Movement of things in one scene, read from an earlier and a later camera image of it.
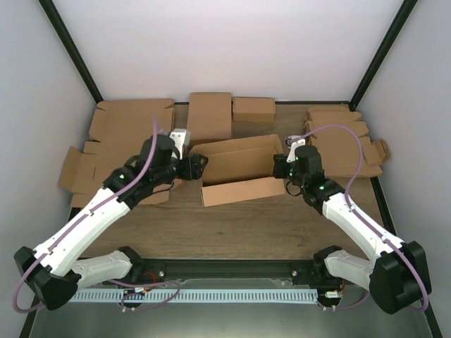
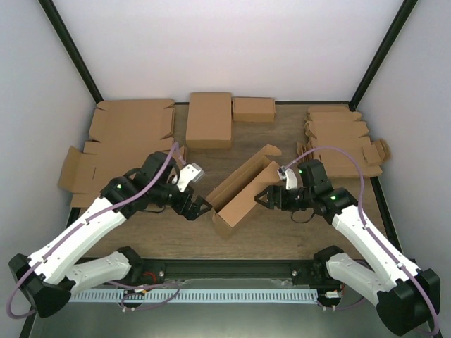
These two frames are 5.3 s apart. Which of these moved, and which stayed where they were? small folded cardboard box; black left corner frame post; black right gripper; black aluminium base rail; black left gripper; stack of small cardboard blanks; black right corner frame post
Moved: black left gripper; black right gripper
Stayed: small folded cardboard box; black right corner frame post; black aluminium base rail; stack of small cardboard blanks; black left corner frame post
